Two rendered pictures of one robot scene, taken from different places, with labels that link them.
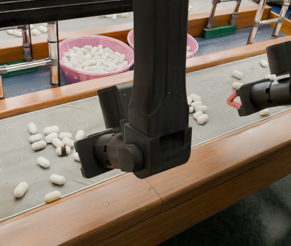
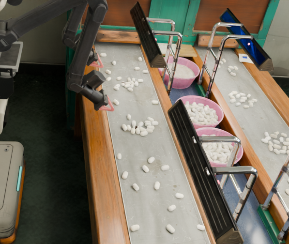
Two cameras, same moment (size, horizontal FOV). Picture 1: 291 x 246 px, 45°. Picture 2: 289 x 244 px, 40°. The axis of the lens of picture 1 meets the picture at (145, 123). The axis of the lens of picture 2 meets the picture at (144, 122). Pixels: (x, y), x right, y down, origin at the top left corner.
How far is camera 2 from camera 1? 2.20 m
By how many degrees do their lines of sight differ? 82
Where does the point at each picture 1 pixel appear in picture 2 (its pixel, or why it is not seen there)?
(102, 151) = not seen: hidden behind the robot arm
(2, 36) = (229, 91)
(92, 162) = not seen: hidden behind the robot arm
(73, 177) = (108, 83)
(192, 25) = (261, 189)
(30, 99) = (158, 81)
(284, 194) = not seen: outside the picture
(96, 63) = (193, 113)
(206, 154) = (97, 112)
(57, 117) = (146, 89)
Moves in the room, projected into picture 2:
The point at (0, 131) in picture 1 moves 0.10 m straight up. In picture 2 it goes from (143, 75) to (145, 61)
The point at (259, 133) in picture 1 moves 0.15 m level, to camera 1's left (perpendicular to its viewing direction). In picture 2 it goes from (99, 136) to (116, 121)
